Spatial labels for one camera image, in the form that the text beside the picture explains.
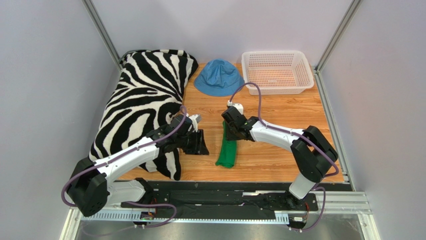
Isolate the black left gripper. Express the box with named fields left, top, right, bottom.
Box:
left=175, top=128, right=209, bottom=155

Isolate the green t shirt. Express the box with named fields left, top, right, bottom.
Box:
left=215, top=121, right=237, bottom=169

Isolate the blue bucket hat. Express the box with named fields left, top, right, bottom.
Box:
left=194, top=58, right=245, bottom=97

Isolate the white plastic basket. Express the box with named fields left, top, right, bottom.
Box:
left=241, top=50, right=315, bottom=95

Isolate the zebra striped pillow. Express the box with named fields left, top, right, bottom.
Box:
left=88, top=49, right=199, bottom=161

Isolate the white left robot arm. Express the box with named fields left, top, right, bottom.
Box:
left=63, top=114, right=209, bottom=217

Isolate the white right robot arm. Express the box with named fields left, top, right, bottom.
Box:
left=221, top=106, right=339, bottom=200

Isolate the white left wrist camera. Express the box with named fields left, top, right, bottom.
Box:
left=186, top=114, right=202, bottom=132

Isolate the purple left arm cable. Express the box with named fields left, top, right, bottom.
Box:
left=60, top=105, right=189, bottom=229

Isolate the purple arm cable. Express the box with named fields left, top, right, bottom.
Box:
left=60, top=105, right=189, bottom=229
left=227, top=82, right=340, bottom=233

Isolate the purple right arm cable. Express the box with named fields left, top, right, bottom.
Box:
left=227, top=82, right=340, bottom=233

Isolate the right aluminium frame post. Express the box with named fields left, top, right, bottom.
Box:
left=315, top=0, right=363, bottom=72

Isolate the aluminium frame post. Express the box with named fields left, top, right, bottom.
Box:
left=315, top=0, right=363, bottom=72
left=82, top=0, right=123, bottom=70

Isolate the left aluminium frame post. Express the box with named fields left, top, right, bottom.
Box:
left=82, top=0, right=123, bottom=70

